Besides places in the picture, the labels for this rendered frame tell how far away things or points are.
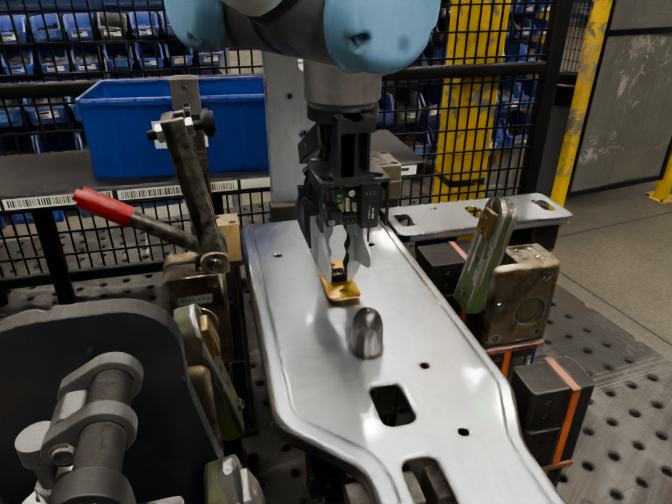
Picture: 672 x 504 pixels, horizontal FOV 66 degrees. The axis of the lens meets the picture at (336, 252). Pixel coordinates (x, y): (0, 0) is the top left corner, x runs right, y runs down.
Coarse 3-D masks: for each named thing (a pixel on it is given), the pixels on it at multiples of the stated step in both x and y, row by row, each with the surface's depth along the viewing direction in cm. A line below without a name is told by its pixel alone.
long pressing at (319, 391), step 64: (256, 256) 69; (384, 256) 69; (256, 320) 57; (320, 320) 57; (384, 320) 57; (448, 320) 57; (320, 384) 48; (384, 384) 48; (448, 384) 48; (320, 448) 42; (384, 448) 42; (448, 448) 42; (512, 448) 42
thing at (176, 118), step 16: (176, 112) 51; (208, 112) 50; (160, 128) 49; (176, 128) 49; (192, 128) 50; (208, 128) 50; (176, 144) 49; (192, 144) 52; (176, 160) 50; (192, 160) 50; (192, 176) 51; (192, 192) 52; (192, 208) 53; (208, 208) 53; (192, 224) 54; (208, 224) 54; (208, 240) 55
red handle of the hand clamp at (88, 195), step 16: (80, 192) 51; (96, 192) 51; (80, 208) 51; (96, 208) 51; (112, 208) 51; (128, 208) 52; (128, 224) 53; (144, 224) 53; (160, 224) 54; (176, 240) 55; (192, 240) 55
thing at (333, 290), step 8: (336, 264) 66; (344, 272) 62; (336, 280) 62; (344, 280) 62; (352, 280) 62; (328, 288) 61; (336, 288) 61; (344, 288) 61; (352, 288) 61; (328, 296) 59; (336, 296) 59; (344, 296) 59; (352, 296) 59
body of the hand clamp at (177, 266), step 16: (176, 256) 59; (192, 256) 59; (176, 272) 56; (192, 272) 56; (176, 288) 55; (192, 288) 56; (208, 288) 56; (224, 288) 57; (176, 304) 56; (208, 304) 57; (224, 304) 58; (224, 320) 59; (224, 336) 60; (224, 352) 61; (224, 448) 68; (240, 448) 69
